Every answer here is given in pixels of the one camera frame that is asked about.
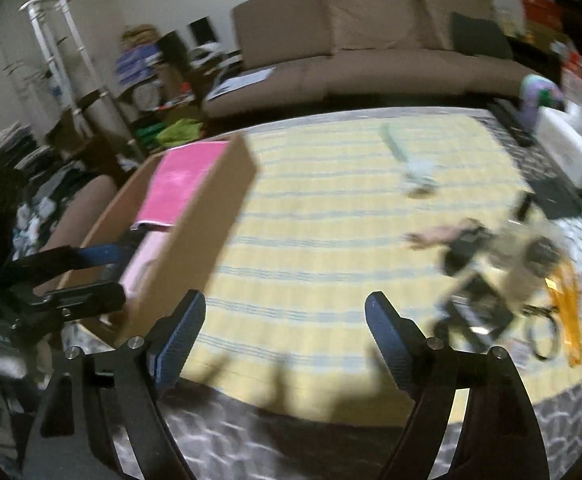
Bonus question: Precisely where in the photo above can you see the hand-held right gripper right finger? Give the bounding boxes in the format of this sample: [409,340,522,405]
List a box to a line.
[364,291,552,480]

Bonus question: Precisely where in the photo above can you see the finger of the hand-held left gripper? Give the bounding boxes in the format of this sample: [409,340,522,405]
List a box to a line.
[26,281,126,322]
[13,242,136,286]

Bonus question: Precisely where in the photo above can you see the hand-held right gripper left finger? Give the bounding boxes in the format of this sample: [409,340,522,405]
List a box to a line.
[38,289,207,480]

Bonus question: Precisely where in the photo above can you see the brown cardboard box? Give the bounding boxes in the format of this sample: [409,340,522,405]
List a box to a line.
[56,132,259,351]

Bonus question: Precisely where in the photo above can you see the light pink box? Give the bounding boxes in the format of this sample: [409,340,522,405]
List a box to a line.
[118,232,169,306]

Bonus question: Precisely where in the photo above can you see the person's bare leg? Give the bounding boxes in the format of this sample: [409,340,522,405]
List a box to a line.
[41,174,122,261]

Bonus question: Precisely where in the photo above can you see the floral patterned clothing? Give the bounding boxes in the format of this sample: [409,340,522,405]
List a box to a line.
[11,160,96,261]

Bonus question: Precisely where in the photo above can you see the black open case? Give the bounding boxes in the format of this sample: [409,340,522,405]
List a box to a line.
[433,272,517,353]

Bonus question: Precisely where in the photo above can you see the black hair clip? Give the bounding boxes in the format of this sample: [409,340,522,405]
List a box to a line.
[444,227,492,278]

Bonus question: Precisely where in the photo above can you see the pink cosmetic tube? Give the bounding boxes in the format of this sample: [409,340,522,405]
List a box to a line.
[403,225,472,251]

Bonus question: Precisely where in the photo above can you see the bright pink book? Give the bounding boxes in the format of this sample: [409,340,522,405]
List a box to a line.
[131,141,229,228]

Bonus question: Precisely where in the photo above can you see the yellow checked cloth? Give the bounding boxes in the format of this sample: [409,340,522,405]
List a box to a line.
[78,112,582,426]

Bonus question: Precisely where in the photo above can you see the green cloth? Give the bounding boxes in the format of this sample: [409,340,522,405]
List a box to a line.
[138,119,204,146]

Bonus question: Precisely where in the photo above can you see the glass jar with metal lid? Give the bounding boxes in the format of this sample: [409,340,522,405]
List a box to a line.
[504,235,567,306]

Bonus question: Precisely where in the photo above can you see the orange transparent comb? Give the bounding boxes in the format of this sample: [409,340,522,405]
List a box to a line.
[544,260,582,368]

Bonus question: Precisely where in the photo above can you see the green white brush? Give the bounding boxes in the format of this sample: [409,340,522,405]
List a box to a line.
[381,122,442,198]

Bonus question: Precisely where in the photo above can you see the purple boxes stack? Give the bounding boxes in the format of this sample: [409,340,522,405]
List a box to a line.
[116,42,164,86]

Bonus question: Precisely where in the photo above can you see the white metal rack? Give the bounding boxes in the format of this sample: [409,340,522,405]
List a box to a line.
[18,0,142,161]

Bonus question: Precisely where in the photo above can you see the black slate mat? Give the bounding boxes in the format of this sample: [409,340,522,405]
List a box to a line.
[528,175,582,221]

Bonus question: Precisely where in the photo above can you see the white papers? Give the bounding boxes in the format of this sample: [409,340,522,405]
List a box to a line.
[206,67,277,101]

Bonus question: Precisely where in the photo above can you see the white curved device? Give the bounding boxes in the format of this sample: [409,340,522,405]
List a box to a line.
[191,42,227,68]

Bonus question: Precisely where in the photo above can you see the wide black remote control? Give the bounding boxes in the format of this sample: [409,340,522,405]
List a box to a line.
[491,100,537,146]

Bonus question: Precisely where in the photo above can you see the black speaker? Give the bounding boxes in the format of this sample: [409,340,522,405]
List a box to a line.
[188,16,219,46]

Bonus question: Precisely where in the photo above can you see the brown sofa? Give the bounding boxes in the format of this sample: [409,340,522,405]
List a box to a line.
[203,0,539,118]

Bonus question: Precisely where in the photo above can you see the white tissue box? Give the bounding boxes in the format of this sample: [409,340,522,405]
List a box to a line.
[534,102,582,191]

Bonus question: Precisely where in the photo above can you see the dark grey cushion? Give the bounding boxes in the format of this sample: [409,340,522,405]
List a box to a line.
[451,11,514,59]

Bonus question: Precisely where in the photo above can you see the wide brown sofa cushion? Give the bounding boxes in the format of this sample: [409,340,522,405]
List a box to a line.
[321,0,434,53]

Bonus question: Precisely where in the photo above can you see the narrow brown sofa cushion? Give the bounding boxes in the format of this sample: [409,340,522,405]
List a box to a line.
[413,0,497,51]

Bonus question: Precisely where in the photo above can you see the red boxes stack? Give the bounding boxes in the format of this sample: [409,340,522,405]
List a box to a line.
[518,0,562,36]

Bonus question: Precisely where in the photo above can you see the black cord loop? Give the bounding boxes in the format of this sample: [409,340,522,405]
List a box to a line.
[524,305,562,361]

